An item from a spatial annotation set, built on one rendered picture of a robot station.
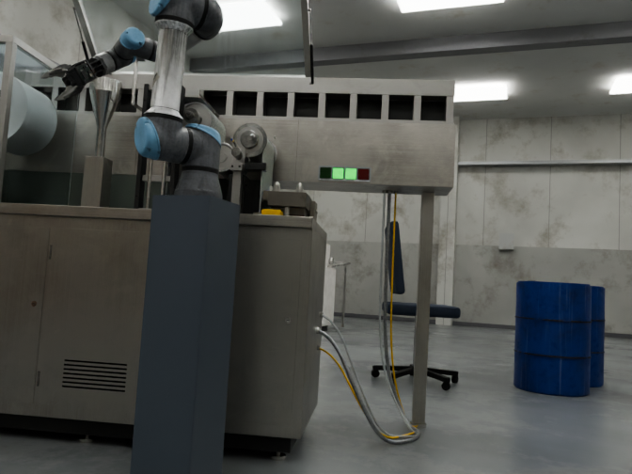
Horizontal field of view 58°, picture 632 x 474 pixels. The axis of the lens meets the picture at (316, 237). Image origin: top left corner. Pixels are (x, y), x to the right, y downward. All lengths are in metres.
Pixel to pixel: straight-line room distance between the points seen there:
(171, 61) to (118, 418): 1.30
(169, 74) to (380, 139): 1.25
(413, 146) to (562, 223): 9.17
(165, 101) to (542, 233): 10.40
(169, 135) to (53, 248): 0.84
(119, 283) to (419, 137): 1.49
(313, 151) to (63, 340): 1.36
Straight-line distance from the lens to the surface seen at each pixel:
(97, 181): 2.74
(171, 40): 1.85
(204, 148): 1.81
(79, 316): 2.36
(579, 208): 11.86
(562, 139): 12.09
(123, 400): 2.31
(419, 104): 2.82
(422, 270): 2.84
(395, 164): 2.73
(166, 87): 1.81
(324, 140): 2.77
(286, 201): 2.36
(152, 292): 1.79
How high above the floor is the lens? 0.66
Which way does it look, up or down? 5 degrees up
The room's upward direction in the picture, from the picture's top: 3 degrees clockwise
